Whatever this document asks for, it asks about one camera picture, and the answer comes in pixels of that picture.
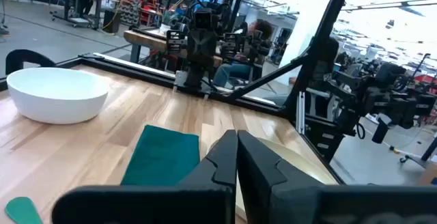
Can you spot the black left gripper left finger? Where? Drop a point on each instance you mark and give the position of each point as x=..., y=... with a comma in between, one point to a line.
x=218, y=162

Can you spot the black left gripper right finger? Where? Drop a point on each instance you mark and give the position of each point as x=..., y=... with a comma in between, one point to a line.
x=259, y=169

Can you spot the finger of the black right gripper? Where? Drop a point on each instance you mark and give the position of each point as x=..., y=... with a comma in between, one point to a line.
x=209, y=51
x=194, y=51

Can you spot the white ceramic bowl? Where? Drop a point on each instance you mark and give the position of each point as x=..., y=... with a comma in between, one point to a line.
x=58, y=94

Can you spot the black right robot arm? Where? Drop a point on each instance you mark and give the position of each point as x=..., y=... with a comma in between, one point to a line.
x=194, y=75

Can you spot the wooden workbench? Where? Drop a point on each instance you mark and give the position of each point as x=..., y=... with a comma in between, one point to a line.
x=147, y=41

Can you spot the person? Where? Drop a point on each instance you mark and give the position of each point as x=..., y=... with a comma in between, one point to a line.
x=239, y=70

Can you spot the beige round plate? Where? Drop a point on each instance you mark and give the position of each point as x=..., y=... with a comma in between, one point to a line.
x=304, y=162

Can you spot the red storage shelf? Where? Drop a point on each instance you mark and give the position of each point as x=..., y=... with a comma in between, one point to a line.
x=143, y=2

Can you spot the green folded cloth napkin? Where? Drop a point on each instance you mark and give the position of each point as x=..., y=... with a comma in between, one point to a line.
x=160, y=155

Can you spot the black bin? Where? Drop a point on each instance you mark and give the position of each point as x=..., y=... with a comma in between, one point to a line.
x=111, y=20

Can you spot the black equipment cart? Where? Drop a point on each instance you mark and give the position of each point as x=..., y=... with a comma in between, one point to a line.
x=78, y=2

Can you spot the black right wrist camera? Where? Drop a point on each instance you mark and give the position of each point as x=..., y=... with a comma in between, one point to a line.
x=203, y=19

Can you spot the silver frame bracket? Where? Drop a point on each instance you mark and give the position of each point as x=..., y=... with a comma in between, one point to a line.
x=300, y=114

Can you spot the black aluminium table frame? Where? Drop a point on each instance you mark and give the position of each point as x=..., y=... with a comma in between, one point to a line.
x=321, y=39

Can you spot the black frame hook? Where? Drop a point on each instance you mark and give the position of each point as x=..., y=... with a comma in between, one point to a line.
x=27, y=54

